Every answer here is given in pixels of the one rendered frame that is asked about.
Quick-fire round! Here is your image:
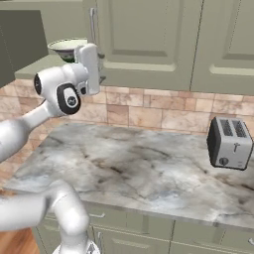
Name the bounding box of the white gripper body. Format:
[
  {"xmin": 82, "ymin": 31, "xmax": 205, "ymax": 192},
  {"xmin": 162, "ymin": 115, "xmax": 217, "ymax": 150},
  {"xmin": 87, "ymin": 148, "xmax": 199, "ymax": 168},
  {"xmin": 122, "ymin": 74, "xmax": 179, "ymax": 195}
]
[{"xmin": 74, "ymin": 43, "xmax": 101, "ymax": 97}]

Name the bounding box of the silver and black toaster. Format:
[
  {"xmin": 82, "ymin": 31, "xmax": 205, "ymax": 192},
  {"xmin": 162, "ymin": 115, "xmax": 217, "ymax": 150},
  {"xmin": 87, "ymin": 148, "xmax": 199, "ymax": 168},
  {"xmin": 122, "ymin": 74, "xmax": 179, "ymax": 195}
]
[{"xmin": 205, "ymin": 115, "xmax": 254, "ymax": 172}]

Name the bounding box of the open green cabinet door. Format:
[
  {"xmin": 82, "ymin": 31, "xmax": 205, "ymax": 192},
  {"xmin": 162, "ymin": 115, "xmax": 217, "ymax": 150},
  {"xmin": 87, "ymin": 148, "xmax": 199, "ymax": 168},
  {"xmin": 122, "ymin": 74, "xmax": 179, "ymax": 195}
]
[{"xmin": 0, "ymin": 9, "xmax": 50, "ymax": 89}]

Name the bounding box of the narrow green base cabinet door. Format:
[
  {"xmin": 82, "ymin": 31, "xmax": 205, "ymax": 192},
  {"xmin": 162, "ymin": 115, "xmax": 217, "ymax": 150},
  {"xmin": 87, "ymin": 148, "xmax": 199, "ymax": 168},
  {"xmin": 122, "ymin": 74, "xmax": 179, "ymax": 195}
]
[{"xmin": 31, "ymin": 216, "xmax": 64, "ymax": 254}]

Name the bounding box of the silver cabinet door handle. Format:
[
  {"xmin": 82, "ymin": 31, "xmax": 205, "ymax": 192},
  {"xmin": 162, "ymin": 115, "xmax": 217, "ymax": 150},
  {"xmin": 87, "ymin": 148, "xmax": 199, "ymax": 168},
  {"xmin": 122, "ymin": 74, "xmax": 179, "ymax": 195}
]
[{"xmin": 89, "ymin": 7, "xmax": 99, "ymax": 46}]

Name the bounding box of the silver base cabinet handle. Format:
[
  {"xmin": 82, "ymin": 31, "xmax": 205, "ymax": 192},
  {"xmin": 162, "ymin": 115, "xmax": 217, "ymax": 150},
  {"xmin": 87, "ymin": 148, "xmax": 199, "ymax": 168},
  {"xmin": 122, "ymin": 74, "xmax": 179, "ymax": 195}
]
[{"xmin": 95, "ymin": 231, "xmax": 104, "ymax": 250}]

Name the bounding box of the wide green drawer front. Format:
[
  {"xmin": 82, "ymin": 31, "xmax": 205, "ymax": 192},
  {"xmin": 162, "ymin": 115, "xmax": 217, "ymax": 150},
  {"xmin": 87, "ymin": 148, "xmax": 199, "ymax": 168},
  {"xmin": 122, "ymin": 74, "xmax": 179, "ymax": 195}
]
[{"xmin": 44, "ymin": 201, "xmax": 175, "ymax": 240}]

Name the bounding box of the green cabinet door with handle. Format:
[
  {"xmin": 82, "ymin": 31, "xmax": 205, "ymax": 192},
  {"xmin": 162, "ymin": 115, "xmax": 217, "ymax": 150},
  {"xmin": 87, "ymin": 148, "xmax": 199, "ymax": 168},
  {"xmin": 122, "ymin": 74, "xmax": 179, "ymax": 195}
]
[{"xmin": 82, "ymin": 0, "xmax": 203, "ymax": 92}]

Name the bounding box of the green and white bowl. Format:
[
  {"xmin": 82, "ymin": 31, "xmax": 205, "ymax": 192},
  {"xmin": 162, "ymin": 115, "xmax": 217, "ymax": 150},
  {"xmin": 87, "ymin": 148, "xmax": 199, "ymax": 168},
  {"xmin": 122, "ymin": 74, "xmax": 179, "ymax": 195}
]
[{"xmin": 48, "ymin": 38, "xmax": 89, "ymax": 64}]

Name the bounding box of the green wall cabinet carcass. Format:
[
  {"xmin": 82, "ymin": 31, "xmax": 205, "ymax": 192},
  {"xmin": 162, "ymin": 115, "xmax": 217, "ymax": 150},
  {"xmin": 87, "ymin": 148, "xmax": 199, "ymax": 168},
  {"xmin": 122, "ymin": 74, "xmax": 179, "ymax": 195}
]
[{"xmin": 0, "ymin": 0, "xmax": 100, "ymax": 80}]

